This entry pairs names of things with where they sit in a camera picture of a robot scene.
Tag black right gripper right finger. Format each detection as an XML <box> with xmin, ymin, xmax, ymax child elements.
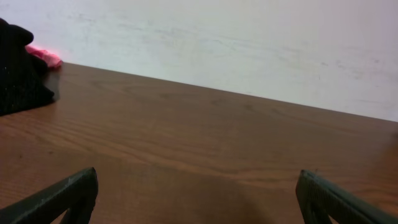
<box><xmin>295</xmin><ymin>170</ymin><xmax>397</xmax><ymax>224</ymax></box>

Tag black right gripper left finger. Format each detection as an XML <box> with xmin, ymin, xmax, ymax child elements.
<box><xmin>1</xmin><ymin>167</ymin><xmax>98</xmax><ymax>223</ymax></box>

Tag black knit skirt with buttons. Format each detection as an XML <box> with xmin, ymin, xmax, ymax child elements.
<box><xmin>1</xmin><ymin>19</ymin><xmax>55</xmax><ymax>116</ymax></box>

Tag pink t-shirt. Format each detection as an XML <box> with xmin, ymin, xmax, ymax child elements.
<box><xmin>25</xmin><ymin>45</ymin><xmax>63</xmax><ymax>69</ymax></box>

